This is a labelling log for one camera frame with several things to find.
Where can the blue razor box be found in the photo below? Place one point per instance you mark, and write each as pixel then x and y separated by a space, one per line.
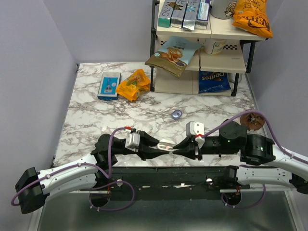
pixel 109 83

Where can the orange honey dijon chip bag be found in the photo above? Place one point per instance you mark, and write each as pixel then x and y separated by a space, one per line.
pixel 250 15

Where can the blue Doritos bag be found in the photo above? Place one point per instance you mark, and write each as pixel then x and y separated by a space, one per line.
pixel 212 82

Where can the white mug on shelf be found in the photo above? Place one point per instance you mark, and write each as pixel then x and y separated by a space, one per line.
pixel 214 46

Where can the blue white box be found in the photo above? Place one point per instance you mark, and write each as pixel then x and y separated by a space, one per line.
pixel 203 14

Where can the teal toothpaste box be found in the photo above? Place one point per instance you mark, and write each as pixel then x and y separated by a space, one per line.
pixel 164 19

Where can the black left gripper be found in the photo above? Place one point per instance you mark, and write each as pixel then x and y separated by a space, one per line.
pixel 146 153

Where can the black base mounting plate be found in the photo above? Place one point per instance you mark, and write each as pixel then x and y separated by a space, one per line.
pixel 170 183

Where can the orange snack bag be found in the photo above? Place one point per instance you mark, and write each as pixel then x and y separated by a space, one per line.
pixel 134 86

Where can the white printed cup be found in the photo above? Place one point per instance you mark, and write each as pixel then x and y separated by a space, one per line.
pixel 223 9

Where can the purple earbud charging case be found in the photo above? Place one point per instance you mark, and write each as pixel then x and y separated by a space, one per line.
pixel 176 115

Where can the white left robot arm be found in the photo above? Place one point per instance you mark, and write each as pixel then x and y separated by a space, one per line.
pixel 91 172

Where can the white earbud case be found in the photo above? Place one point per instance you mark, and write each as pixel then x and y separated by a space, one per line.
pixel 166 145

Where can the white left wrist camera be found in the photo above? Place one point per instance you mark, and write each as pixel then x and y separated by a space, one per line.
pixel 132 141

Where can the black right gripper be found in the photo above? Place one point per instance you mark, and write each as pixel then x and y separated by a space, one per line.
pixel 188 152

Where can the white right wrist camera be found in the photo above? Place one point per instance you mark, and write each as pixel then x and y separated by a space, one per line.
pixel 196 129

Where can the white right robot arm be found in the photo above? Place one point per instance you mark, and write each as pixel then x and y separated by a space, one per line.
pixel 264 162

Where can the teal gold chip bag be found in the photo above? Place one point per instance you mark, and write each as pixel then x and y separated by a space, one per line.
pixel 174 55

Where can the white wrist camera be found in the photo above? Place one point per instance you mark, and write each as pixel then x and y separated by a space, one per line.
pixel 196 129
pixel 132 141

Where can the black beige shelf rack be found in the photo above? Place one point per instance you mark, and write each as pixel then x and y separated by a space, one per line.
pixel 236 57

